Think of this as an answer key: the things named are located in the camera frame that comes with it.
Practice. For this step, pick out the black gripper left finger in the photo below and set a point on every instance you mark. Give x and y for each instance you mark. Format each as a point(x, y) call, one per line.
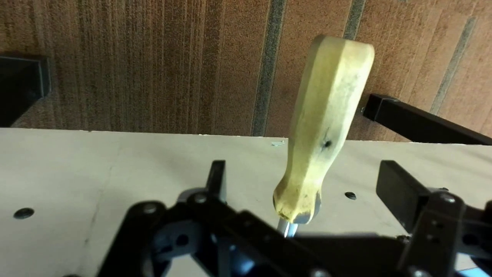
point(206, 230)

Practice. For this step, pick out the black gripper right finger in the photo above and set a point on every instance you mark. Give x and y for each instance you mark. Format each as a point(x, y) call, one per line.
point(441, 230)

